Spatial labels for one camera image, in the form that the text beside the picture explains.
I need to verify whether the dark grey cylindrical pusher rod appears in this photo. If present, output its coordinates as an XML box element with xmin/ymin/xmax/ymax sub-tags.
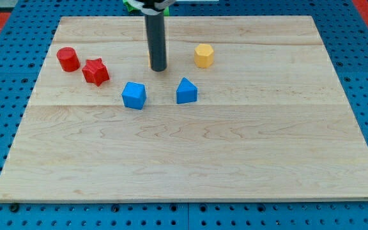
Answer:
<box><xmin>144</xmin><ymin>11</ymin><xmax>167</xmax><ymax>72</ymax></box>

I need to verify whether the black white rod mount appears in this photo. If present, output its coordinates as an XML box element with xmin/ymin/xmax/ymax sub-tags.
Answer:
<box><xmin>130</xmin><ymin>0</ymin><xmax>175</xmax><ymax>16</ymax></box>

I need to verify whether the red star block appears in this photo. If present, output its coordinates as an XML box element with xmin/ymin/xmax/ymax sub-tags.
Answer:
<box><xmin>82</xmin><ymin>58</ymin><xmax>110</xmax><ymax>86</ymax></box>

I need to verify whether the green block at top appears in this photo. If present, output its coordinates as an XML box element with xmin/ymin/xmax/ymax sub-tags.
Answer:
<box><xmin>122</xmin><ymin>0</ymin><xmax>170</xmax><ymax>16</ymax></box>

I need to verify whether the yellow block behind rod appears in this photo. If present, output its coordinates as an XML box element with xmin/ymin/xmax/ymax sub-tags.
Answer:
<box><xmin>147</xmin><ymin>51</ymin><xmax>151</xmax><ymax>68</ymax></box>

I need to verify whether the yellow hexagon block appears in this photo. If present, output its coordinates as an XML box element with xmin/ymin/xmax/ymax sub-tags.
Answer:
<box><xmin>194</xmin><ymin>43</ymin><xmax>214</xmax><ymax>68</ymax></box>

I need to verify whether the blue cube block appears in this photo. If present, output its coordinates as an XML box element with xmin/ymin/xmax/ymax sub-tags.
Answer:
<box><xmin>121</xmin><ymin>82</ymin><xmax>146</xmax><ymax>110</ymax></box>

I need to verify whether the blue triangular prism block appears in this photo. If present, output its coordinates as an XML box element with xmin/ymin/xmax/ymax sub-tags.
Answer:
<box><xmin>176</xmin><ymin>77</ymin><xmax>198</xmax><ymax>104</ymax></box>

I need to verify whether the red cylinder block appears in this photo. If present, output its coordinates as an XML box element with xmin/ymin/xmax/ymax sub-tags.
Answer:
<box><xmin>56</xmin><ymin>47</ymin><xmax>81</xmax><ymax>72</ymax></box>

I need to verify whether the light wooden board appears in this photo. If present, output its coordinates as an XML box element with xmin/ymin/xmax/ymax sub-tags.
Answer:
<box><xmin>0</xmin><ymin>16</ymin><xmax>368</xmax><ymax>203</ymax></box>

